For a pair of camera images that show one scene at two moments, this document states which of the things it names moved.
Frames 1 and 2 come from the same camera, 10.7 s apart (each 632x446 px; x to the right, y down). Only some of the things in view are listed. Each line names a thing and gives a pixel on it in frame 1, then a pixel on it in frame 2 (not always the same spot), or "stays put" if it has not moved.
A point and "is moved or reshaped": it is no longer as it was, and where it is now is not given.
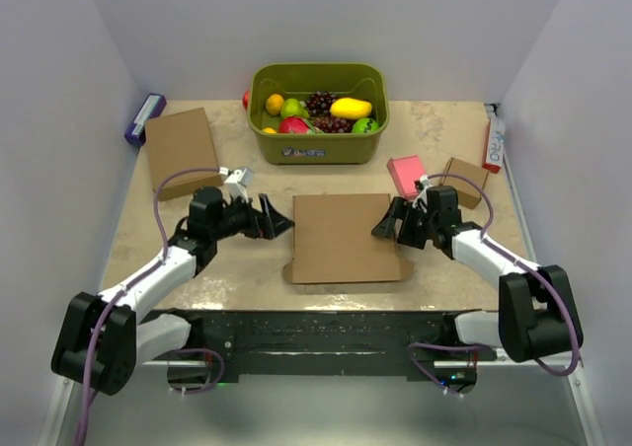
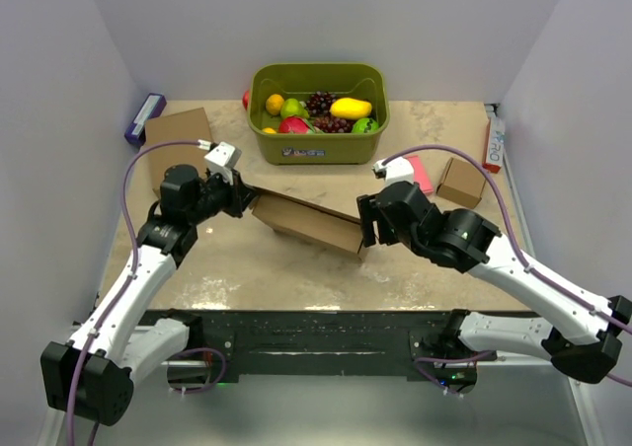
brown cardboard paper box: (333, 240) is moved or reshaped
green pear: (293, 108) stays put
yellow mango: (350, 108) stays put
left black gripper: (272, 222) -> (239, 194)
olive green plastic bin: (366, 81) stays put
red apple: (295, 125) stays put
